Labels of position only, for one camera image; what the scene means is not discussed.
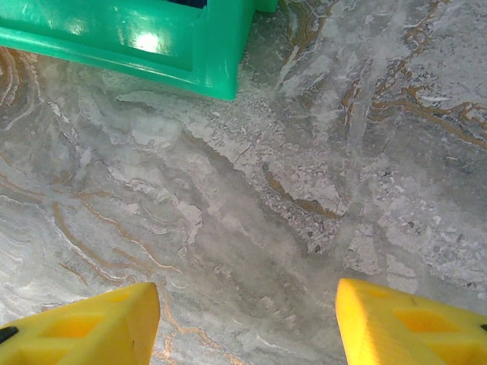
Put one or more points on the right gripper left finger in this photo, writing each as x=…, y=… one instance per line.
x=83, y=334

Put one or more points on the small blue lego brick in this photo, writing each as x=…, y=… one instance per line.
x=194, y=3

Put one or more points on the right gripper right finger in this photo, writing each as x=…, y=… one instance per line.
x=411, y=331

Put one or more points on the green plastic bin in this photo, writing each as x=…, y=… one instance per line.
x=213, y=57

